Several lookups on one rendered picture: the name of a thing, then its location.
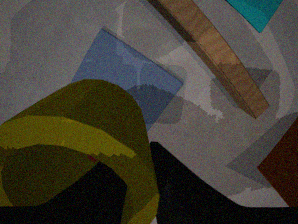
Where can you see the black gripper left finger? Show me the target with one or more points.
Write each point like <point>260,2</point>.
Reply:
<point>96,198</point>

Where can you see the yellow cup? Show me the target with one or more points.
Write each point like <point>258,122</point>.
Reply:
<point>45,148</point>

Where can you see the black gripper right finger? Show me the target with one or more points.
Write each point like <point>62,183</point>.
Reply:
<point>186,199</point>

